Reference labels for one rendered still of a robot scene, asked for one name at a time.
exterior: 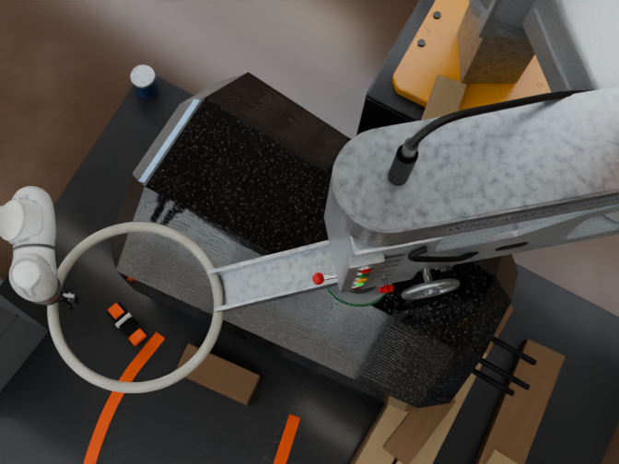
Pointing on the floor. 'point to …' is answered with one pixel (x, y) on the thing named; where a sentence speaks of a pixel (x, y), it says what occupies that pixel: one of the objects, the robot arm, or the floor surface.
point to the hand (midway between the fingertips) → (61, 304)
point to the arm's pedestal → (16, 339)
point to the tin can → (145, 82)
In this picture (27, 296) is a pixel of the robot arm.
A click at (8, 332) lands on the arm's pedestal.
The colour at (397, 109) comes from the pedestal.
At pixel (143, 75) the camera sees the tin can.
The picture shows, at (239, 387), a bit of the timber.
